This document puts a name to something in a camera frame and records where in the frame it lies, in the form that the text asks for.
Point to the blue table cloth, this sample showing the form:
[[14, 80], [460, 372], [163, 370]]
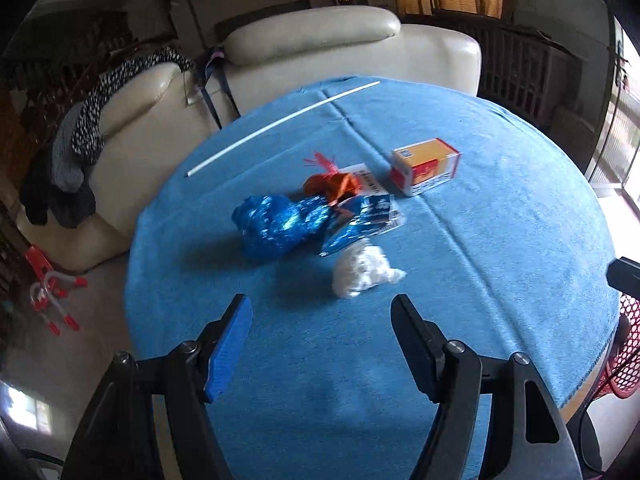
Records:
[[500, 210]]

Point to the thin white stick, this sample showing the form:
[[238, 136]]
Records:
[[260, 131]]

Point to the white tissue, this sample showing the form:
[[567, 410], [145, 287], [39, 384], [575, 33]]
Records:
[[362, 270]]

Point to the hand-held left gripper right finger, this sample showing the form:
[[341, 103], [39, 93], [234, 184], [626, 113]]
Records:
[[420, 347]]

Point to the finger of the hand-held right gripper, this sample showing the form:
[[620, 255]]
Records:
[[625, 280]]

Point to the blue plastic bag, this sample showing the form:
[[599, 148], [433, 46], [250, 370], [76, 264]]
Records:
[[270, 225]]

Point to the white grey medicine box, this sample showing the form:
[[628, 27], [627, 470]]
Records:
[[370, 180]]

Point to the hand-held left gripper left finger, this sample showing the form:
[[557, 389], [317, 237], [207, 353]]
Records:
[[230, 350]]

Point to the dark garment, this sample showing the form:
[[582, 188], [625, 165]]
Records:
[[65, 205]]

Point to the cream leather sofa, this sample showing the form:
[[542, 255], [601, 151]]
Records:
[[310, 35]]

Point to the blue foil packet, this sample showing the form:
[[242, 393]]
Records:
[[350, 230]]

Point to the dark wooden crib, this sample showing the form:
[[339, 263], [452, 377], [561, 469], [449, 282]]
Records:
[[510, 65]]

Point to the black white patterned garment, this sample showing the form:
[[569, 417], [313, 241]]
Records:
[[110, 90]]

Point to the orange bag with red net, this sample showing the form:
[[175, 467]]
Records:
[[327, 187]]

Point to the sliding glass door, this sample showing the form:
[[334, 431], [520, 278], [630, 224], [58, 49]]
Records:
[[615, 125]]

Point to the red plastic mesh basket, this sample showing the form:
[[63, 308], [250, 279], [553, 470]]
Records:
[[625, 350]]

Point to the orange yellow carton box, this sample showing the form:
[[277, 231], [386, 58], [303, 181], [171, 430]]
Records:
[[425, 162]]

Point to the grey garment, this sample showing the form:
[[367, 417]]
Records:
[[67, 160]]

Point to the red white toy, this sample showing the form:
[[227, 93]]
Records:
[[37, 260]]

